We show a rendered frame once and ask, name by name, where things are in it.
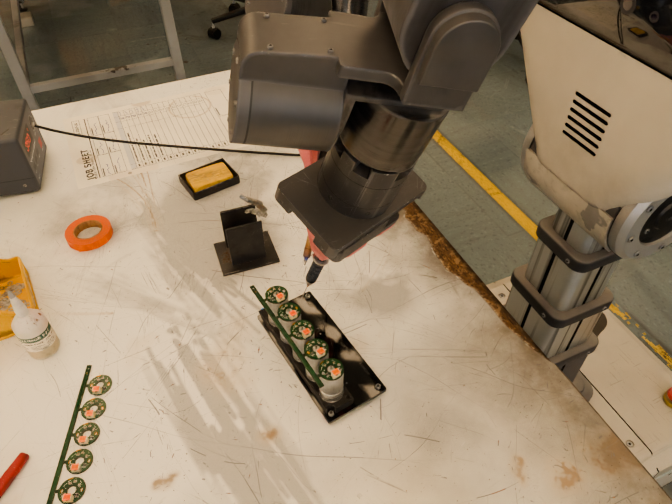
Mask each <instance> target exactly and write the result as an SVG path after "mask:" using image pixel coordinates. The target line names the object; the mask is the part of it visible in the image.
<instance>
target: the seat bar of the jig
mask: <svg viewBox="0 0 672 504"><path fill-rule="evenodd" d="M261 318H262V320H263V321H264V323H265V324H266V326H267V327H268V329H269V330H270V332H271V333H272V335H273V336H274V338H275V339H276V340H277V342H278V343H279V345H280V346H281V348H282V349H283V351H284V352H285V354H286V355H287V357H288V358H289V360H290V361H291V363H292V364H293V365H294V367H295V368H296V370H297V371H298V373H299V374H300V376H301V377H302V379H303V380H304V382H305V383H306V385H307V386H308V388H309V389H310V390H311V392H312V393H313V395H314V396H315V398H316V399H317V401H318V402H319V404H320V405H321V407H322V408H323V410H324V411H325V413H326V414H327V412H328V411H329V410H333V411H335V413H338V412H339V411H341V410H343V409H345V408H346V407H348V406H350V405H351V404H353V397H352V395H351V394H350V393H349V391H348V390H347V389H346V387H345V386H343V396H342V398H341V399H340V400H338V401H336V402H326V401H324V400H323V399H322V398H321V397H320V393H319V386H318V385H317V384H316V382H314V381H311V380H309V379H308V378H307V376H306V369H305V366H304V365H303V363H302V362H298V361H296V360H295V359H294V357H293V352H292V348H291V346H290V345H289V344H286V343H284V342H283V341H282V340H281V337H280V330H279V329H278V327H276V326H273V325H271V324H270V323H269V318H268V313H267V312H266V310H265V311H263V312H261Z"/></svg>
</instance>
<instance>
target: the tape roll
mask: <svg viewBox="0 0 672 504"><path fill-rule="evenodd" d="M90 227H99V228H101V230H100V231H99V232H98V233H97V234H96V235H94V236H92V237H90V238H78V237H77V236H78V234H79V233H80V232H81V231H83V230H84V229H87V228H90ZM112 235H113V228H112V226H111V223H110V221H109V220H108V219H107V218H106V217H104V216H100V215H89V216H84V217H81V218H79V219H77V220H75V221H74V222H72V223H71V224H70V225H69V226H68V227H67V229H66V230H65V239H66V241H67V243H68V245H69V246H70V247H71V248H72V249H74V250H77V251H79V252H84V251H90V250H94V249H97V248H99V247H101V246H103V245H104V244H106V243H107V242H108V241H109V240H110V239H111V237H112Z"/></svg>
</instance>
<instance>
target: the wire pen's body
mask: <svg viewBox="0 0 672 504"><path fill-rule="evenodd" d="M312 258H313V262H312V264H311V266H310V268H309V271H308V273H307V275H306V280H307V282H309V283H315V282H316V281H317V279H318V277H319V275H320V273H321V271H322V269H323V267H324V265H327V264H328V263H329V261H330V259H327V260H323V261H321V260H320V259H319V258H318V257H317V256H316V255H315V254H314V253H313V256H312Z"/></svg>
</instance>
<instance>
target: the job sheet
mask: <svg viewBox="0 0 672 504"><path fill-rule="evenodd" d="M228 101H229V84H228V83H227V84H222V85H218V86H213V87H209V88H204V89H200V90H195V91H191V92H186V93H182V94H177V95H172V96H168V97H163V98H159V99H154V100H150V101H145V102H141V103H136V104H131V105H127V106H122V107H118V108H113V109H109V110H104V111H100V112H95V113H90V114H86V115H81V116H77V117H72V118H68V119H63V124H64V129H65V132H70V133H75V134H81V135H87V136H93V137H100V138H108V139H116V140H125V141H134V142H145V143H156V144H168V145H181V146H193V147H206V148H220V149H237V148H241V147H245V146H249V145H247V144H236V143H230V142H229V135H228V122H227V117H228ZM66 137H67V142H68V146H69V151H70V155H71V160H72V164H73V168H74V173H75V177H76V182H77V186H78V189H81V188H85V187H89V186H93V185H97V184H101V183H105V182H108V181H112V180H116V179H120V178H124V177H128V176H132V175H136V174H140V173H143V172H147V171H151V170H155V169H159V168H163V167H167V166H171V165H175V164H179V163H182V162H186V161H190V160H194V159H198V158H202V157H206V156H210V155H214V154H217V153H221V152H224V151H211V150H198V149H185V148H172V147H160V146H148V145H137V144H127V143H118V142H110V141H102V140H95V139H89V138H82V137H76V136H71V135H66Z"/></svg>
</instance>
